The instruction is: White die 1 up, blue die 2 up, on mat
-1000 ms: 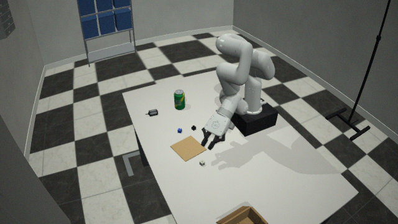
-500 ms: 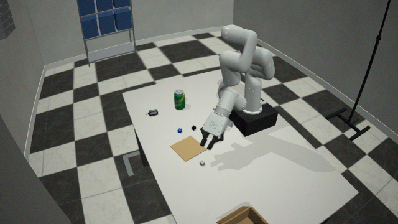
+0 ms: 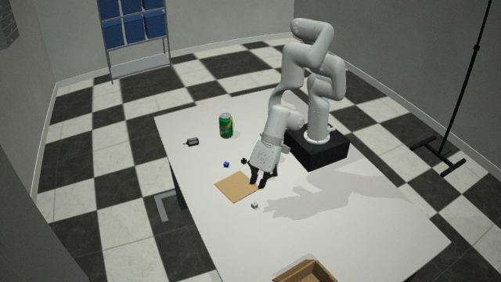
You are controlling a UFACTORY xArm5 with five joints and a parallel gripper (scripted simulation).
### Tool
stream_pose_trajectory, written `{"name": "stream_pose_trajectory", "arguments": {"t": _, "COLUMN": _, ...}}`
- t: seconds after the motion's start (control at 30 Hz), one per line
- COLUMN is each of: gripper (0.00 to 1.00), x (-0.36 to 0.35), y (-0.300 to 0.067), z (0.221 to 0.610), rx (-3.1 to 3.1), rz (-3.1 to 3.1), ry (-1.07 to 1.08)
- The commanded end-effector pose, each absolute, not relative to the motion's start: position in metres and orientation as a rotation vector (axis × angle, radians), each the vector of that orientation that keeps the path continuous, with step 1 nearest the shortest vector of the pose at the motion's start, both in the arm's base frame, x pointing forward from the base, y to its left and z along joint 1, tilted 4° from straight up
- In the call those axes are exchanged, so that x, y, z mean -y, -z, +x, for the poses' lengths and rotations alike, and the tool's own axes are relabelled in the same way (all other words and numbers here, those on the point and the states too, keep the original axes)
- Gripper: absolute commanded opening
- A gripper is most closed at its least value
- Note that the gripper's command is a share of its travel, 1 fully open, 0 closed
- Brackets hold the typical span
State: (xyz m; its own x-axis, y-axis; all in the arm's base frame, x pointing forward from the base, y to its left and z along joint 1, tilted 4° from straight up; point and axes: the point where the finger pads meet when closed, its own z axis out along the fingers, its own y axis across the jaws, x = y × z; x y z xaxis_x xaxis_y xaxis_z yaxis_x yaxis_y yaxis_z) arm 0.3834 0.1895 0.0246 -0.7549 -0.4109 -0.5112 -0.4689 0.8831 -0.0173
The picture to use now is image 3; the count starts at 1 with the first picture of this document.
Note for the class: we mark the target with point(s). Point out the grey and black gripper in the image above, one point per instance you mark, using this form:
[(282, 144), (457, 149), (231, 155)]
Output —
[(265, 156)]

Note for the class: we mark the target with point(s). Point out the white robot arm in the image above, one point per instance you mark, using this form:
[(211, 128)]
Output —
[(317, 37)]

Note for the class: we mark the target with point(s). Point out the green soda can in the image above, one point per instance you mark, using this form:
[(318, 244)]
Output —
[(225, 125)]

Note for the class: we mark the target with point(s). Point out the open brown cardboard box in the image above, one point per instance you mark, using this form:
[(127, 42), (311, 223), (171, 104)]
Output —
[(306, 271)]

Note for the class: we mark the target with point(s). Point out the tan square mat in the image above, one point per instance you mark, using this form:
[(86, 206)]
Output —
[(236, 187)]

